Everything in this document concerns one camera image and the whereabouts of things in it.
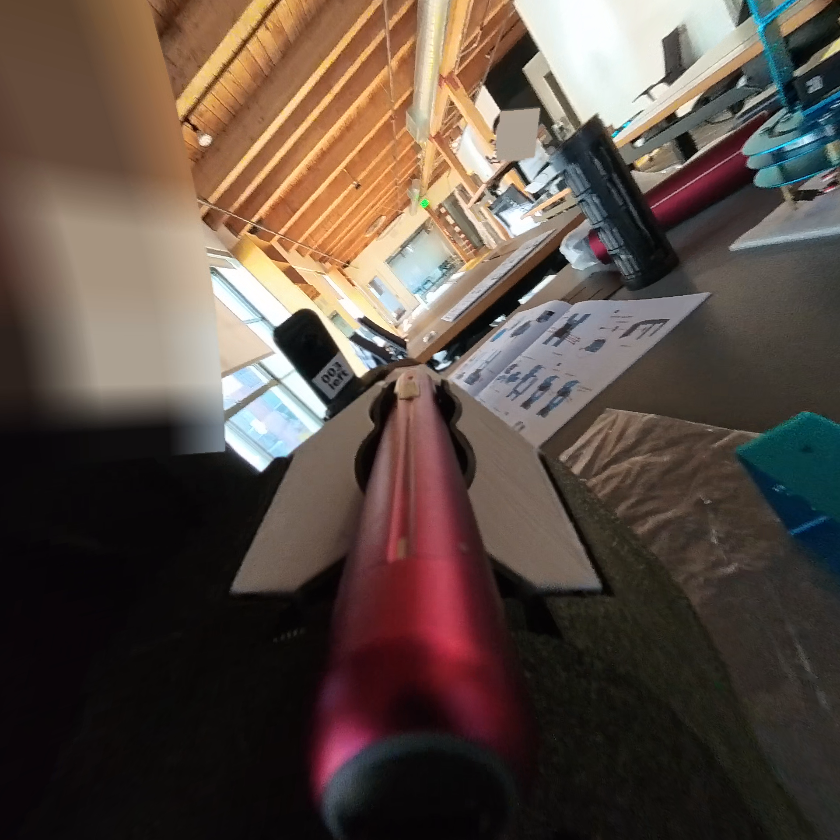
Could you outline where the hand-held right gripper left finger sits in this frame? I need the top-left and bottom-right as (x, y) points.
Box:
(230, 386), (395, 596)

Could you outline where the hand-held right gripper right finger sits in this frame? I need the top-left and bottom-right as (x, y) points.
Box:
(436, 377), (605, 595)

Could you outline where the red electric screwdriver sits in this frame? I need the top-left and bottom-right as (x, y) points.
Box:
(310, 366), (537, 840)

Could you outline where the large blue U bracket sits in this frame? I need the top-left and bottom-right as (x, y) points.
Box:
(734, 411), (840, 573)

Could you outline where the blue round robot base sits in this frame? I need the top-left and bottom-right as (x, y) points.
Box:
(743, 0), (840, 193)

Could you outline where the dark grey desk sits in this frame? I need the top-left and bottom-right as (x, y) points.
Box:
(420, 164), (840, 840)

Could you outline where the clear plastic bag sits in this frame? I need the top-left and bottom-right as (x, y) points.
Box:
(556, 406), (840, 788)

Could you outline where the white instruction manual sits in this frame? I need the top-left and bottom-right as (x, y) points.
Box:
(448, 290), (714, 448)

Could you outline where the white paper sheet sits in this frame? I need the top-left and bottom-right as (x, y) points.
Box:
(438, 228), (560, 324)

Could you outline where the person's black clothing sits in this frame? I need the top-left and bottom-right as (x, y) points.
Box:
(0, 427), (296, 840)

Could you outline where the white plastic bag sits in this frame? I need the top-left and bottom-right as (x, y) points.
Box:
(563, 228), (599, 271)

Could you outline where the black perforated cylinder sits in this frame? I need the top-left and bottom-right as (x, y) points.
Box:
(556, 113), (681, 294)

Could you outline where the red cylinder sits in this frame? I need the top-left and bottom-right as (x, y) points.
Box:
(586, 140), (763, 265)

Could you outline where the white foam sheet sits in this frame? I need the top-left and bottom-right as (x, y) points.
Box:
(727, 189), (840, 255)

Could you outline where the wooden table with dark frame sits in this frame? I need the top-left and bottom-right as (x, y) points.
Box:
(406, 209), (593, 363)

